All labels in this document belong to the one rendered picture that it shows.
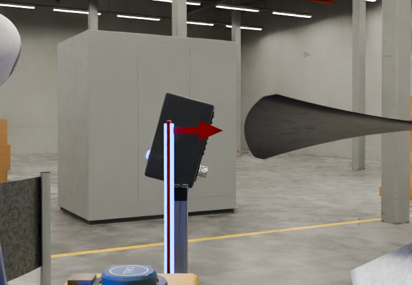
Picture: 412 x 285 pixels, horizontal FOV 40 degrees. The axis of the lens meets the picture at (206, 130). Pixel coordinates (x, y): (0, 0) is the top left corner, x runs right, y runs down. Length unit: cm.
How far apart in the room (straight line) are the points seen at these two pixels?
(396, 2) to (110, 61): 338
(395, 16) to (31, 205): 530
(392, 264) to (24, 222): 199
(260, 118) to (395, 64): 632
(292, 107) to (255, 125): 9
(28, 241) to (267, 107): 204
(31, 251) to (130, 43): 457
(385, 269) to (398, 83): 625
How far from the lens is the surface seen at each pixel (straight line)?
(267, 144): 74
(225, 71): 739
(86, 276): 43
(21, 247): 252
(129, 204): 686
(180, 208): 120
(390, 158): 696
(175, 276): 45
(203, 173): 127
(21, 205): 249
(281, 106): 59
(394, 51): 696
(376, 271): 72
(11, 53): 88
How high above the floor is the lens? 119
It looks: 1 degrees down
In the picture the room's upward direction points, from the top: straight up
